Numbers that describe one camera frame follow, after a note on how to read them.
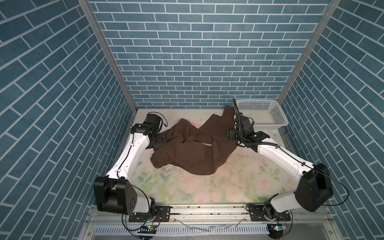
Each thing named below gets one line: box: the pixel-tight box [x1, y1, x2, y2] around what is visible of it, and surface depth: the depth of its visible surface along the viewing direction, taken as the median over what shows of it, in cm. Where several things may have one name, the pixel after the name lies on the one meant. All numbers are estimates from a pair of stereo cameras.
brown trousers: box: [150, 105, 238, 175], surface depth 92 cm
